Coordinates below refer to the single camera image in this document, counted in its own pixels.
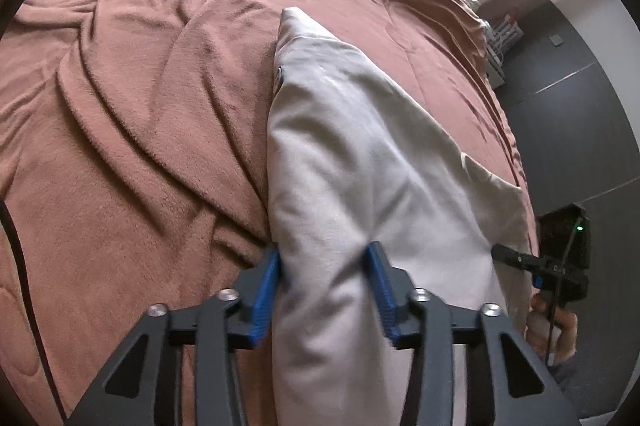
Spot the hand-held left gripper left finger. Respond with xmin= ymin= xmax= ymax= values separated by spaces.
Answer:
xmin=65 ymin=249 xmax=281 ymax=426

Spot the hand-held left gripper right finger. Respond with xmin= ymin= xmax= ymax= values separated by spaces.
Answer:
xmin=364 ymin=242 xmax=581 ymax=426

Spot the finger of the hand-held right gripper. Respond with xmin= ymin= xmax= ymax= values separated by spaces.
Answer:
xmin=491 ymin=243 xmax=545 ymax=281

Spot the large beige garment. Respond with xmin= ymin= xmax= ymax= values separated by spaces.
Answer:
xmin=265 ymin=6 xmax=533 ymax=426

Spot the person's right hand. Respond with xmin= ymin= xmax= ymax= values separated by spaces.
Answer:
xmin=524 ymin=292 xmax=579 ymax=365

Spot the white bedside rack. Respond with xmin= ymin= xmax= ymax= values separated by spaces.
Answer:
xmin=484 ymin=13 xmax=524 ymax=86

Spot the brown fleece blanket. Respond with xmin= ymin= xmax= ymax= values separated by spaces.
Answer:
xmin=0 ymin=0 xmax=540 ymax=426

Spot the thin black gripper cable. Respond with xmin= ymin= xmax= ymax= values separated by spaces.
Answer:
xmin=546 ymin=230 xmax=577 ymax=368

